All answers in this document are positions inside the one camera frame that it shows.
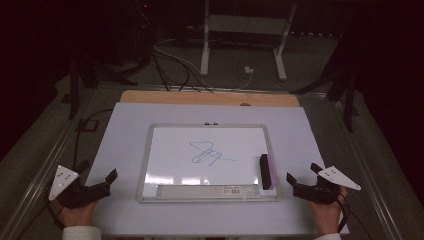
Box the dark equipment with red light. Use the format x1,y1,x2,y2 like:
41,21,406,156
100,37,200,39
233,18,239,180
131,0,158,69

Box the black floor cables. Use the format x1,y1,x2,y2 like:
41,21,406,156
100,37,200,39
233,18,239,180
150,49,215,94

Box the person's left hand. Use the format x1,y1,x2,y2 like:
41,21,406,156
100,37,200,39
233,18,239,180
59,199,98,228

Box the white plug with cable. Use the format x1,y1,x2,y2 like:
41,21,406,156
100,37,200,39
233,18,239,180
152,38,255,92

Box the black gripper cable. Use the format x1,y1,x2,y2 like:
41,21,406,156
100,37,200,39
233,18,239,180
42,108,115,232
335,192,373,240

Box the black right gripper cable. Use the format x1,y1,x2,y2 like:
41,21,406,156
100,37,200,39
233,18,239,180
335,192,373,240

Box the white table sheet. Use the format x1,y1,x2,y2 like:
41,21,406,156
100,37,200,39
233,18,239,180
84,101,350,238

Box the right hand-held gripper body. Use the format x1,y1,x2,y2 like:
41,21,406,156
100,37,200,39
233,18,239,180
292,165,362,206

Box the aluminium frame rail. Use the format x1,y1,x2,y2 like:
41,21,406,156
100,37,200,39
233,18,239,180
0,87,99,240
329,96,406,240

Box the small framed whiteboard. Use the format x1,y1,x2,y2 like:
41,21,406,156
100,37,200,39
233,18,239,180
135,123,282,204

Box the black square floor plate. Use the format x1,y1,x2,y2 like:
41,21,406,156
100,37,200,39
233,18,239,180
75,118,100,133

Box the person's right hand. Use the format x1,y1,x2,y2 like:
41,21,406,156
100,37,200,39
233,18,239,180
305,185,350,236

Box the white metal stand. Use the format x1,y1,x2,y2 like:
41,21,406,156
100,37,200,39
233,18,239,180
199,0,299,82

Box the purple whiteboard eraser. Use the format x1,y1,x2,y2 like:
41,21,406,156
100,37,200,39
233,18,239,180
258,153,278,191

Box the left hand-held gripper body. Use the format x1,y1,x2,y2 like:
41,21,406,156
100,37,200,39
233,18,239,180
48,164,112,210

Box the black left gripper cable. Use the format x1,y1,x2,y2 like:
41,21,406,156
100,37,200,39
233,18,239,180
42,108,115,232

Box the black tripod stand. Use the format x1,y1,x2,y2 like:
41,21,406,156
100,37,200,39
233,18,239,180
67,54,139,120
288,64,361,133

